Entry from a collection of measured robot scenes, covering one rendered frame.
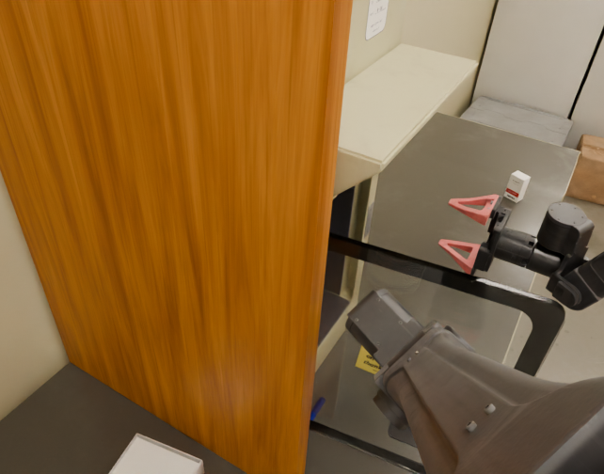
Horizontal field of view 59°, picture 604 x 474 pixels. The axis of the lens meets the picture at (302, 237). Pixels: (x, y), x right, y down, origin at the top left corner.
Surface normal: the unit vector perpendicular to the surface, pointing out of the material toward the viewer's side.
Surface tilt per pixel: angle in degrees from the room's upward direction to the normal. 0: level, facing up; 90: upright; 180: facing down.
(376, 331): 35
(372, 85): 0
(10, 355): 90
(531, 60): 90
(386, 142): 0
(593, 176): 90
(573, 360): 0
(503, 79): 90
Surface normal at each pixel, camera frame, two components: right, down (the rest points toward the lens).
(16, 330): 0.86, 0.36
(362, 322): -0.36, -0.39
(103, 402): 0.05, -0.77
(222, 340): -0.51, 0.52
